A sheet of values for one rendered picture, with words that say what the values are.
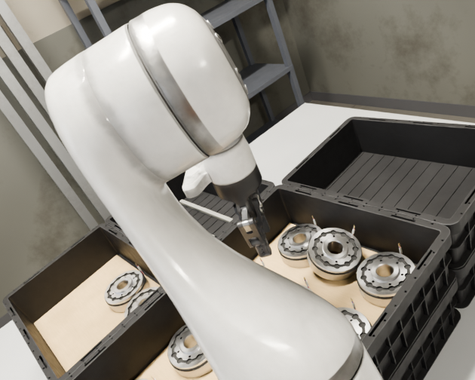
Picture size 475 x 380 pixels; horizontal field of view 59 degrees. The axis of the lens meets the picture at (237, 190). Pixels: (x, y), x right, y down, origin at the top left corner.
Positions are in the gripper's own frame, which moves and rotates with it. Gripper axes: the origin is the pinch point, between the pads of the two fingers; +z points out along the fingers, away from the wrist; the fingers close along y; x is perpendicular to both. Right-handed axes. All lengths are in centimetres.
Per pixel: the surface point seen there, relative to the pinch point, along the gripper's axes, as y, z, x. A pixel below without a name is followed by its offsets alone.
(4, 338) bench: 25, 31, 92
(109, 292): 13.9, 14.9, 42.8
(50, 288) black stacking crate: 19, 13, 61
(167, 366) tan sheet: -7.7, 17.6, 25.4
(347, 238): 8.4, 13.0, -13.5
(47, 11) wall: 185, -39, 101
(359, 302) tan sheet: -3.6, 17.5, -12.1
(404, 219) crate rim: 3.7, 7.7, -23.8
